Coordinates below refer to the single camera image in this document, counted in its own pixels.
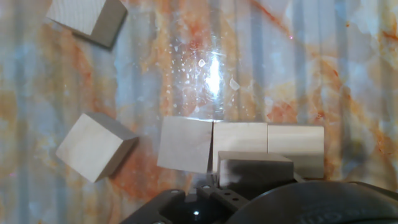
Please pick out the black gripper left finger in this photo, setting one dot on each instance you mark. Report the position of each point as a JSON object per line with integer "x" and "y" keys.
{"x": 217, "y": 199}

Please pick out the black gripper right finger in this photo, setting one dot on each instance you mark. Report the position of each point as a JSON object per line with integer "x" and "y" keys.
{"x": 299, "y": 178}

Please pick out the light wooden cube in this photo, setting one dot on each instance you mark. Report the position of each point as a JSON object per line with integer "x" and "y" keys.
{"x": 239, "y": 137}
{"x": 295, "y": 140}
{"x": 77, "y": 14}
{"x": 90, "y": 147}
{"x": 255, "y": 169}
{"x": 185, "y": 144}

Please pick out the orange marble pattern mat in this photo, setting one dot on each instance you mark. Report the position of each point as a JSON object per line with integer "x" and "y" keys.
{"x": 62, "y": 77}

